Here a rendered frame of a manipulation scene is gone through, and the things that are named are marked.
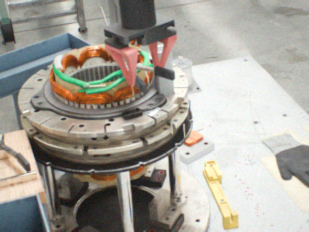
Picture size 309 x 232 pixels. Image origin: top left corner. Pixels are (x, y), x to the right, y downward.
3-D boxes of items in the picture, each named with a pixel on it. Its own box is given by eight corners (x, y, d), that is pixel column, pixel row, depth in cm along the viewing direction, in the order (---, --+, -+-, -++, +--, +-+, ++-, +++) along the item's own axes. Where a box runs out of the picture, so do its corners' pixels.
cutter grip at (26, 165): (31, 170, 107) (30, 162, 106) (27, 173, 106) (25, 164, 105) (21, 159, 109) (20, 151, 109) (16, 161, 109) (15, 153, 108)
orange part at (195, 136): (204, 138, 163) (204, 135, 163) (189, 147, 160) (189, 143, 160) (185, 128, 168) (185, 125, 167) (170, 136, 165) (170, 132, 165)
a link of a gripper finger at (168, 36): (181, 74, 113) (177, 22, 109) (148, 88, 109) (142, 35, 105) (157, 64, 118) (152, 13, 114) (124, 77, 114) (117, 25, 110)
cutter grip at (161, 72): (175, 79, 112) (175, 70, 111) (172, 81, 111) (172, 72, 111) (156, 73, 114) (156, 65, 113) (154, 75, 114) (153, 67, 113)
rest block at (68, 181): (83, 184, 146) (80, 164, 143) (71, 199, 142) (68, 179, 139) (65, 180, 148) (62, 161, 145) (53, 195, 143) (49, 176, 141)
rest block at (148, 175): (150, 180, 146) (150, 172, 145) (127, 178, 148) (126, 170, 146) (155, 169, 150) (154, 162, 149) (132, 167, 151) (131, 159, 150)
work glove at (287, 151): (355, 187, 145) (356, 179, 144) (298, 200, 143) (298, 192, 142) (304, 131, 166) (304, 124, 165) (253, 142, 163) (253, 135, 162)
